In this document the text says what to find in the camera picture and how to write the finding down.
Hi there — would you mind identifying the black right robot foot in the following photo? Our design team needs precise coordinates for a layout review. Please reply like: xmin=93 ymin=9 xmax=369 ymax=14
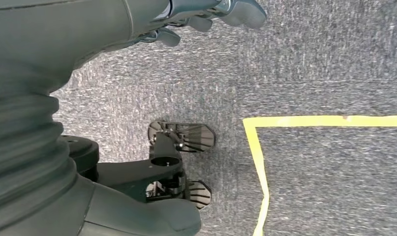
xmin=145 ymin=180 xmax=213 ymax=211

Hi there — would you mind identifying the yellow floor tape square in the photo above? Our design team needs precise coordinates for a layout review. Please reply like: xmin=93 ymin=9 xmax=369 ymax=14
xmin=242 ymin=115 xmax=397 ymax=236

